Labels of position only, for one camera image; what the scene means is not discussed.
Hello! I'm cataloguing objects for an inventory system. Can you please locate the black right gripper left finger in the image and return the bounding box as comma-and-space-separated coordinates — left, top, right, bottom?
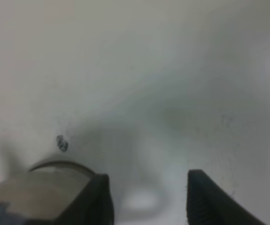
54, 174, 114, 225

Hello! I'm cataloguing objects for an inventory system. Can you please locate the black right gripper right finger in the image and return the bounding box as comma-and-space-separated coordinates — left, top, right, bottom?
186, 170, 263, 225

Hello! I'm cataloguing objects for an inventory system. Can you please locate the stainless steel teapot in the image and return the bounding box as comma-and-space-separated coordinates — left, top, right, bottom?
0, 160, 95, 220

